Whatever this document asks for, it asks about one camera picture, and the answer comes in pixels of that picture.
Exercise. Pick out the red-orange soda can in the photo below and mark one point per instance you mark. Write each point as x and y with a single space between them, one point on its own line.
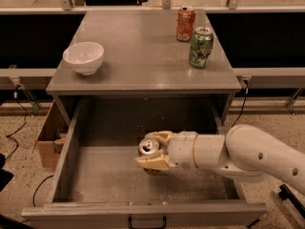
185 21

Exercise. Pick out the dark object left edge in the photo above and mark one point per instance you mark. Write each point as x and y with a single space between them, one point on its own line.
5 176

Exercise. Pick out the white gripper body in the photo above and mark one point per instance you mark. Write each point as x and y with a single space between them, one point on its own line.
181 149

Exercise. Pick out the open grey top drawer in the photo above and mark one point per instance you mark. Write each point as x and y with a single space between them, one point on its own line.
98 185

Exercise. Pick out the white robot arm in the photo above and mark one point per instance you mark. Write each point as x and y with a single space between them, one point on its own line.
245 153

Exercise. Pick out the white ceramic bowl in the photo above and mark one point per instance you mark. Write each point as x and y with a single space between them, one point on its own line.
84 57

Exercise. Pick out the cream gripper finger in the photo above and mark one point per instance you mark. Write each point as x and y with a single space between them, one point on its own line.
158 162
163 137

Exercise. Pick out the black stand leg right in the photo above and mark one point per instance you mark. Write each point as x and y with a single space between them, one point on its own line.
286 193

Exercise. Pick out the green soda can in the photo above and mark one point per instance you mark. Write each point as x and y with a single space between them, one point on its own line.
201 47

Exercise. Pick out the grey cabinet counter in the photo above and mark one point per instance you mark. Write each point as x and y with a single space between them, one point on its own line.
143 57

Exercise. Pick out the black drawer handle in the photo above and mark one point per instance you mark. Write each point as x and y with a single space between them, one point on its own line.
138 223

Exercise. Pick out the orange-brown soda can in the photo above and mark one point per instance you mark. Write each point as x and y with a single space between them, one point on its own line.
146 147

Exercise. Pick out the brown cardboard box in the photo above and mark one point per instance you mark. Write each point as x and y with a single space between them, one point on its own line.
52 137

